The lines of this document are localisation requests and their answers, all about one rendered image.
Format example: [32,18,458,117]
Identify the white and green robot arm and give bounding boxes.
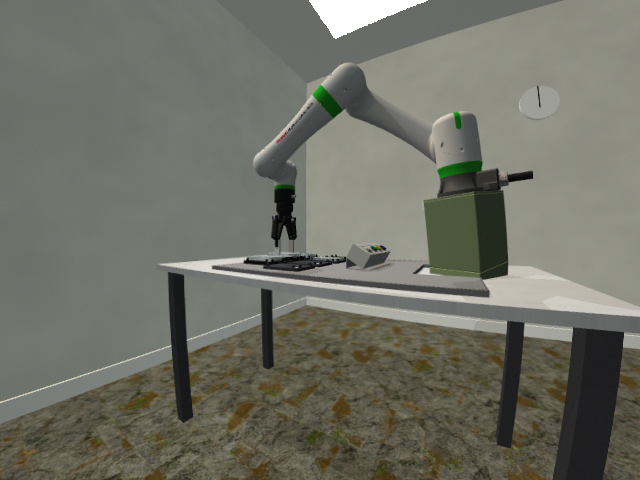
[253,63,533,203]

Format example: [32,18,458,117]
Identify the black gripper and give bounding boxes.
[271,203,297,255]

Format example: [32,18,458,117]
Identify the cream button panel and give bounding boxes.
[346,243,391,270]

